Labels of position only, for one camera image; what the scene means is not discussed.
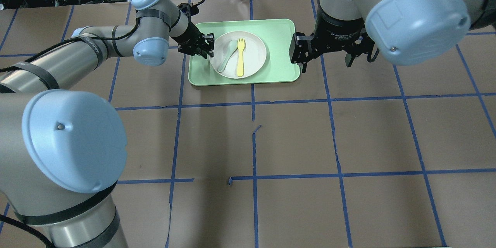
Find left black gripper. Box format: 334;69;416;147
177;3;215;59

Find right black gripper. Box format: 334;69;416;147
290;27;380;73

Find white round plate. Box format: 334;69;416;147
208;31;267;79

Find yellow plastic fork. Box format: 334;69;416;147
236;38;246;77

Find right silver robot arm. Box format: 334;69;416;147
289;0;495;72

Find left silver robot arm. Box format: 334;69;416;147
1;0;214;248

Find pale green plastic spoon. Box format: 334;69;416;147
217;40;238;73

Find green plastic tray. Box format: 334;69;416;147
188;19;300;87

